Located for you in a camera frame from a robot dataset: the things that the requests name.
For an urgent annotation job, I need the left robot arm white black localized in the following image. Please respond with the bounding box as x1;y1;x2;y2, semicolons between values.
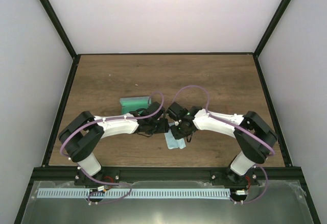
58;102;169;185

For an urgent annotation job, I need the metal front plate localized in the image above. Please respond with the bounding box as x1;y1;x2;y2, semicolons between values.
21;181;313;223

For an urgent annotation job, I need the purple cable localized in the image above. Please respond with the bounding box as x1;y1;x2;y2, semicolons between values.
59;91;165;206
173;85;276;205

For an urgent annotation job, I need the light blue cleaning cloth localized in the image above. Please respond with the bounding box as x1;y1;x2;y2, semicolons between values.
165;131;186;150

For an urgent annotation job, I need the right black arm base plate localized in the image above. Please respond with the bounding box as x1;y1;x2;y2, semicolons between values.
210;167;258;188

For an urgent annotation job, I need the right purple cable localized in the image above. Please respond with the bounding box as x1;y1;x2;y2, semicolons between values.
173;85;276;205

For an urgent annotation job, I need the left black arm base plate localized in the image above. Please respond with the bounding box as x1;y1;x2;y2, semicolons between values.
74;171;118;187

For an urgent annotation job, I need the black aluminium frame rail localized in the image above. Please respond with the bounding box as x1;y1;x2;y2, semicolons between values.
31;166;304;183

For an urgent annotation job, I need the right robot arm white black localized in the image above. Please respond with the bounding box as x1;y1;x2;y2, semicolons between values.
167;102;277;185

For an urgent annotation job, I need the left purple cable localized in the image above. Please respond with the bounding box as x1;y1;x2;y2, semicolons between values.
59;91;165;206

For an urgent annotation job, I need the teal glasses case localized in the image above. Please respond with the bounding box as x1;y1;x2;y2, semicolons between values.
120;96;151;115

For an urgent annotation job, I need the light blue slotted cable duct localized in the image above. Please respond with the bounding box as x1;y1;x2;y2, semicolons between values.
36;188;230;200

